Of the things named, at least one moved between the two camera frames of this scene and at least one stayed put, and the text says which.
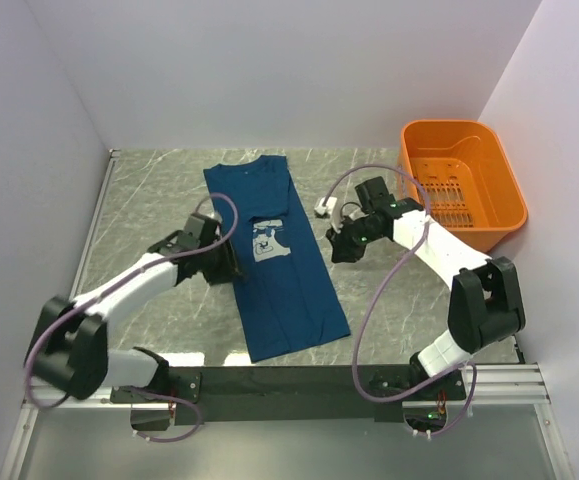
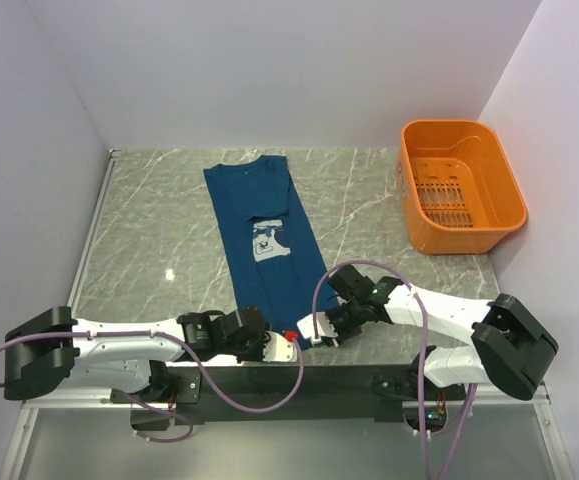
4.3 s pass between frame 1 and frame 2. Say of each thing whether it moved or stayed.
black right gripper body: moved
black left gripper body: moved
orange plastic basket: stayed
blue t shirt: stayed
